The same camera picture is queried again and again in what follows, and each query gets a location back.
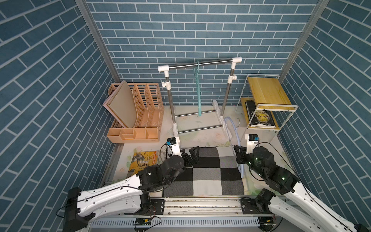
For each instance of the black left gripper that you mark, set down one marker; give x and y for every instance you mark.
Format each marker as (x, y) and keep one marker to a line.
(193, 160)

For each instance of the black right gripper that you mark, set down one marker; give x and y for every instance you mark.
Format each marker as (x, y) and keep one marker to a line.
(242, 152)

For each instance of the translucent blue clothes hanger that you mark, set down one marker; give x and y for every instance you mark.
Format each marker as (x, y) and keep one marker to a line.
(230, 136)

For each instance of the black grey checkered scarf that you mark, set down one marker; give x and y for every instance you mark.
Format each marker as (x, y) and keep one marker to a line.
(216, 174)

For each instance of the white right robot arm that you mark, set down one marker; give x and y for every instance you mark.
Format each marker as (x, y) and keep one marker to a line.
(287, 197)

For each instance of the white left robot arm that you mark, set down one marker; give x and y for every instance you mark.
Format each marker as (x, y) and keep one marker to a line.
(129, 196)

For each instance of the teal green clothes hanger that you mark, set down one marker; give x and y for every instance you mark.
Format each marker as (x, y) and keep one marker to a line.
(198, 87)

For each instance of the floral table mat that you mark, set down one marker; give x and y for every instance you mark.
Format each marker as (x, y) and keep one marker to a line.
(203, 138)

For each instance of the yellow illustrated comic book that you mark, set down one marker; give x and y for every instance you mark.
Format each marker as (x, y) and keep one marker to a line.
(142, 160)

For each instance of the orange plastic file organizer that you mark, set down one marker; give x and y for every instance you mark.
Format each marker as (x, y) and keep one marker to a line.
(150, 110)

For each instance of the white steel clothes rack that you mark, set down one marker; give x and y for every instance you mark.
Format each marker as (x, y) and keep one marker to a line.
(219, 111)

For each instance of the beige flat board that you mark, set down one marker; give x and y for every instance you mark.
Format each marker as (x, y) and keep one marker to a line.
(121, 105)

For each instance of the green circuit board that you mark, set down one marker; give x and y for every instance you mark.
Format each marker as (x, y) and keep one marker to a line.
(147, 222)

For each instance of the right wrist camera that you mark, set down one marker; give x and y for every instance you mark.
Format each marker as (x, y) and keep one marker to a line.
(252, 141)

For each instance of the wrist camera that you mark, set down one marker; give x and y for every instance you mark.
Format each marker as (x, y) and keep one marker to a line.
(252, 141)
(173, 148)

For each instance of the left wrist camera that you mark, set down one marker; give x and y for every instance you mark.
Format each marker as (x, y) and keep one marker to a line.
(173, 148)

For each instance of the wood and wire shelf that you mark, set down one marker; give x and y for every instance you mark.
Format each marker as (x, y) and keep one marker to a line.
(268, 95)

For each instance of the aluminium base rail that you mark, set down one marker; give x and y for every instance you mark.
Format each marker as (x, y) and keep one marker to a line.
(194, 213)

